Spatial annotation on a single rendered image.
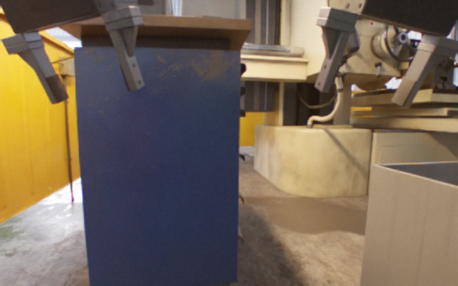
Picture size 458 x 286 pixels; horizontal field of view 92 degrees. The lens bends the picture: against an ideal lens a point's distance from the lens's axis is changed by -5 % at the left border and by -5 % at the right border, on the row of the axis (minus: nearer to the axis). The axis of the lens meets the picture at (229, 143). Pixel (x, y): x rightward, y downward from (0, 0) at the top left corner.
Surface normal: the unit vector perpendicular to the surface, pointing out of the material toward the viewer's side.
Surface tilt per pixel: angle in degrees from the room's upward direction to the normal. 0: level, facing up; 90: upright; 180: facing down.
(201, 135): 90
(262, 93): 90
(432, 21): 113
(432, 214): 90
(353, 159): 90
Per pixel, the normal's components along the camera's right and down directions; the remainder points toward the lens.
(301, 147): -0.54, 0.09
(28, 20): -0.08, 0.49
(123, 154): 0.11, 0.11
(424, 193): -0.99, 0.01
